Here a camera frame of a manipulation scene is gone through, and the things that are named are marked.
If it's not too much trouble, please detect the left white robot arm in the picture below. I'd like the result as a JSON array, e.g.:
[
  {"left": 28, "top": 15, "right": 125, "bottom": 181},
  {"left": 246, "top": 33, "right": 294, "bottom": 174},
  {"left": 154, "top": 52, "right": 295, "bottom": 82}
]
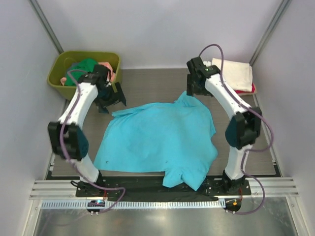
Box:
[{"left": 48, "top": 64, "right": 126, "bottom": 197}]

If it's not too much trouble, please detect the folded red t shirt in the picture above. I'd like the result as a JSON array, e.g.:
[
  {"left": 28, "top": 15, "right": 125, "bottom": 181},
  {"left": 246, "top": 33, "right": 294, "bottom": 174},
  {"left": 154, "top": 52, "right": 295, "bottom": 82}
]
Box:
[{"left": 235, "top": 83, "right": 256, "bottom": 96}]

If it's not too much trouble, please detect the aluminium frame post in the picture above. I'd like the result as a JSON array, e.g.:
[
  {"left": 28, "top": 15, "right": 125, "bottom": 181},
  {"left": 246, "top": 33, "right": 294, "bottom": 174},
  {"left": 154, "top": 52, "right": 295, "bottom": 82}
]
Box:
[
  {"left": 249, "top": 0, "right": 292, "bottom": 66},
  {"left": 28, "top": 0, "right": 64, "bottom": 54}
]

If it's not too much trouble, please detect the olive green plastic bin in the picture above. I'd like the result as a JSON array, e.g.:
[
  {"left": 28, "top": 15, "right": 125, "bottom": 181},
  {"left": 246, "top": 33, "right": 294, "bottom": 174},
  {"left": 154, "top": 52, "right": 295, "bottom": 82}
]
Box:
[{"left": 47, "top": 50, "right": 123, "bottom": 101}]

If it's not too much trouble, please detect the folded cream t shirt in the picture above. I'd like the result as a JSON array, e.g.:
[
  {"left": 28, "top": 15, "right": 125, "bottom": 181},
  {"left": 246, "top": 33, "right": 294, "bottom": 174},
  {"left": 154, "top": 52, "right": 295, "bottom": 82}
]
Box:
[{"left": 223, "top": 60, "right": 252, "bottom": 91}]

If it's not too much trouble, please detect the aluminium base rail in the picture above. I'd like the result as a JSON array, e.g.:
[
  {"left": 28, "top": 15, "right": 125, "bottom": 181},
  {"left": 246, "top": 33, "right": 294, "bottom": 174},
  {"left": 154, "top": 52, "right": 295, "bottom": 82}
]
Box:
[{"left": 29, "top": 177, "right": 299, "bottom": 200}]

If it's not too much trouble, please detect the right aluminium frame post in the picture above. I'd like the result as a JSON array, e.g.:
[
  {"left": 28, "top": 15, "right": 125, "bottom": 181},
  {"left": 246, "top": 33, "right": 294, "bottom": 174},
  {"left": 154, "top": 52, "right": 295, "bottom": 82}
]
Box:
[{"left": 249, "top": 0, "right": 292, "bottom": 66}]

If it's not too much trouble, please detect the white slotted cable duct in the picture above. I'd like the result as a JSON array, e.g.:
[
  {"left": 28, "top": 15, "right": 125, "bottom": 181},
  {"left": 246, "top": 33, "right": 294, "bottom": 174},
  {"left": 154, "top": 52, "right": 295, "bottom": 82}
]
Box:
[{"left": 41, "top": 199, "right": 225, "bottom": 210}]

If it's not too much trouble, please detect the salmon pink t shirt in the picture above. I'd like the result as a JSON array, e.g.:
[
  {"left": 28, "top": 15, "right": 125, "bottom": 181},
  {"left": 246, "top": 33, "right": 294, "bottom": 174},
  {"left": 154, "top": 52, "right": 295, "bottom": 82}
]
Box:
[{"left": 60, "top": 59, "right": 116, "bottom": 86}]

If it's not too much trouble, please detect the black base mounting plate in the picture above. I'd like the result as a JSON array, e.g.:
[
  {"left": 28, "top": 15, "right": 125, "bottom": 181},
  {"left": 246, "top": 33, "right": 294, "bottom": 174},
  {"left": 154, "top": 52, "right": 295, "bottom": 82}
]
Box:
[{"left": 71, "top": 176, "right": 251, "bottom": 202}]

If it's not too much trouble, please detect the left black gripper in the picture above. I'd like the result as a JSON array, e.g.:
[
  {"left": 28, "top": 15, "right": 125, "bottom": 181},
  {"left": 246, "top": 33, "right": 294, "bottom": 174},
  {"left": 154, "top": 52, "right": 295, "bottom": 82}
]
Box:
[{"left": 94, "top": 82, "right": 126, "bottom": 114}]

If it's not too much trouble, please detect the light blue t shirt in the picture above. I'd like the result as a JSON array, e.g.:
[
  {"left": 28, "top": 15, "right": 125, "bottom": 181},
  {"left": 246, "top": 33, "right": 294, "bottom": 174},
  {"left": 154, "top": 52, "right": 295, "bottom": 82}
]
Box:
[{"left": 94, "top": 93, "right": 218, "bottom": 190}]

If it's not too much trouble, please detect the left aluminium frame post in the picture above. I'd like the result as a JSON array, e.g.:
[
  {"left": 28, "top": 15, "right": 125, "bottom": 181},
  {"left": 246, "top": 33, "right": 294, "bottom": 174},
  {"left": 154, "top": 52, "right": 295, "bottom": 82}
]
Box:
[{"left": 28, "top": 0, "right": 64, "bottom": 54}]

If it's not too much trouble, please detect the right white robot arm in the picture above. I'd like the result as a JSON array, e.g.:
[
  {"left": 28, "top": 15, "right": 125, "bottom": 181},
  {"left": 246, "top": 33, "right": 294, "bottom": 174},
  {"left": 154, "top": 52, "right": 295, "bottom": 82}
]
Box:
[{"left": 187, "top": 57, "right": 262, "bottom": 195}]

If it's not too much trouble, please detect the green t shirt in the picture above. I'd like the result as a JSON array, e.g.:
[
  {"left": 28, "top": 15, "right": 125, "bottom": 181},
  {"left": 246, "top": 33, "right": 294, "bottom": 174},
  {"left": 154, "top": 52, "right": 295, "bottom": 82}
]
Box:
[{"left": 64, "top": 58, "right": 98, "bottom": 86}]

